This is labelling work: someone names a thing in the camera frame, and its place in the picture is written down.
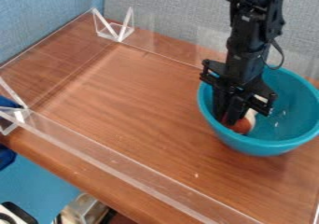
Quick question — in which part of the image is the blue cloth object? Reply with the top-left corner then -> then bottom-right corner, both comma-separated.
0,95 -> 23,172

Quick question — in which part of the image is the grey metal frame below table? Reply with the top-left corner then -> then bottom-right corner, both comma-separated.
54,193 -> 110,224

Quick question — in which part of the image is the clear acrylic corner bracket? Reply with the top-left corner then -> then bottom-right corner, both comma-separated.
91,7 -> 135,42
0,77 -> 29,135

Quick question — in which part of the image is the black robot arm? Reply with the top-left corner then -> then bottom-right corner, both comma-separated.
199,0 -> 286,126

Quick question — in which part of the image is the clear acrylic corner bracket back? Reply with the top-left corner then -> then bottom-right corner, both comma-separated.
91,7 -> 135,42

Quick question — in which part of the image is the clear acrylic back barrier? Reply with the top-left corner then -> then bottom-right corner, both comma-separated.
123,14 -> 319,82

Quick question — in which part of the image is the blue plastic bowl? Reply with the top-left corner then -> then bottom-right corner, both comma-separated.
198,68 -> 319,157

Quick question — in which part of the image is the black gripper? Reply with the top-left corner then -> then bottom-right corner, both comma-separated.
199,59 -> 278,126

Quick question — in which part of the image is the clear acrylic barrier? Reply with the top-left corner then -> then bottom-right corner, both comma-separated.
123,14 -> 319,82
9,110 -> 262,224

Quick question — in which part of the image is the black and white object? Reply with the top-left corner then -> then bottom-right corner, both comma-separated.
0,202 -> 39,224

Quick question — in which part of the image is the clear acrylic front barrier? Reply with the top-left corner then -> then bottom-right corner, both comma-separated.
9,110 -> 262,224

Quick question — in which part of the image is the brown toy mushroom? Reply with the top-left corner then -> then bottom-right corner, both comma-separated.
229,109 -> 257,134

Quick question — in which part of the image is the clear acrylic corner bracket front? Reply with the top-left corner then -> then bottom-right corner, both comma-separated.
0,77 -> 29,135

